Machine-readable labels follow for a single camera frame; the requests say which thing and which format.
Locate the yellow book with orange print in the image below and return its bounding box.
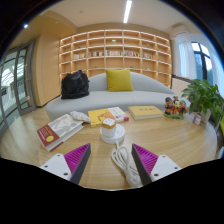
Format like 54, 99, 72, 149
87, 108, 116, 128

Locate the white radiator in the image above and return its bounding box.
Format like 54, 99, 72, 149
171, 77, 191, 98

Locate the dark framed window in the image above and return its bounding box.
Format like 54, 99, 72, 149
190, 41, 214, 86

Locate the light grey sofa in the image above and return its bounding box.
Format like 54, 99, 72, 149
45, 71, 188, 122

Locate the yellow cushion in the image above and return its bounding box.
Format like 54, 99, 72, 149
104, 68, 135, 93

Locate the long ceiling light strip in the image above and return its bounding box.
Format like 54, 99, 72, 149
123, 0, 133, 24

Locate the round white power strip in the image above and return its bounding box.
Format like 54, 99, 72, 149
99, 123, 127, 145

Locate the colourful figurine group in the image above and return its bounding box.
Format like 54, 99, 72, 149
163, 95, 190, 120

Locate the green potted plant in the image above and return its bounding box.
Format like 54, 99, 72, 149
180, 78, 224, 126

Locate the black bag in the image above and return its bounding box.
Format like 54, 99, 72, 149
60, 69, 90, 100

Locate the thick plain yellow book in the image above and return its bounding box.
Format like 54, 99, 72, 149
127, 105, 165, 121

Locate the white chair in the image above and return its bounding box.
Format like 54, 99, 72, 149
215, 145, 224, 160

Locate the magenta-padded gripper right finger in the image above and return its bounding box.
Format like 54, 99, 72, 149
130, 143, 183, 187

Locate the yellow-green chair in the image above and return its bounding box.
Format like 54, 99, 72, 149
219, 115, 224, 136

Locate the small white jar red label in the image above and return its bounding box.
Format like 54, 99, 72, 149
193, 112, 203, 126

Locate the white and pink book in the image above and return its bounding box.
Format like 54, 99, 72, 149
108, 106, 130, 123

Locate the small patterned pouch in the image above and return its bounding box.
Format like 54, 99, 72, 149
69, 110, 92, 124

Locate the grey framed glass door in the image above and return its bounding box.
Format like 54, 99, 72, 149
0, 39, 37, 134

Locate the wooden wall shelf unit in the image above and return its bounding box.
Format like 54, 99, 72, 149
58, 29, 173, 88

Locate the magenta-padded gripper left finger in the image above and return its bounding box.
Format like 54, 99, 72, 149
39, 142, 92, 185

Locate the white wall air conditioner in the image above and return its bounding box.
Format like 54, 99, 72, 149
171, 23, 190, 38

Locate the white power strip cable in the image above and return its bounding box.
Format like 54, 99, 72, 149
110, 139, 144, 189

